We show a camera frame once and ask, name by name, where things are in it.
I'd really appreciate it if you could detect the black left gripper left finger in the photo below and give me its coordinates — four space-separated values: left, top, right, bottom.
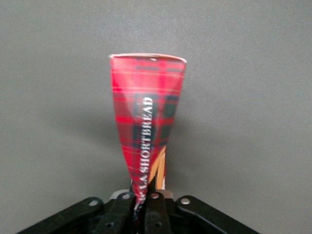
94 191 136 234

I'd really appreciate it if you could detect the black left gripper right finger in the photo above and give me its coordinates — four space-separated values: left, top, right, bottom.
140 191 171 234

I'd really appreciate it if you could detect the red tartan cookie box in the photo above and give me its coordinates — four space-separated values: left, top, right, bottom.
108 53 187 220

